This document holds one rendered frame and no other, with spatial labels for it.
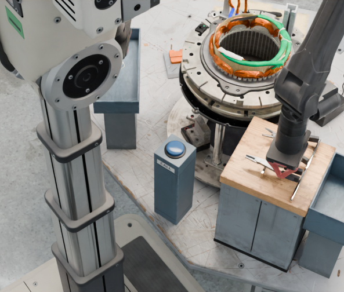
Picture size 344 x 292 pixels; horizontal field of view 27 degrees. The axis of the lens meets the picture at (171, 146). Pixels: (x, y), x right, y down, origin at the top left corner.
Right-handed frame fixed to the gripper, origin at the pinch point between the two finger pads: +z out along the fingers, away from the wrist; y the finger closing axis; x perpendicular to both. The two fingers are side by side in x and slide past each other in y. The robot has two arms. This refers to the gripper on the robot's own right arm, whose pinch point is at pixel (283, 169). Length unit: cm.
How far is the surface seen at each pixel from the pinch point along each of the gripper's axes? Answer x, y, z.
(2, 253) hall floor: 94, 0, 108
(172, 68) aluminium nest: 45, 42, 29
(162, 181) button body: 26.8, -4.1, 15.4
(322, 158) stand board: -6.4, 8.8, 3.2
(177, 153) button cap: 23.8, -2.2, 4.8
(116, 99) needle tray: 44.4, 7.5, 6.3
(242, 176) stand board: 7.8, -3.2, 3.0
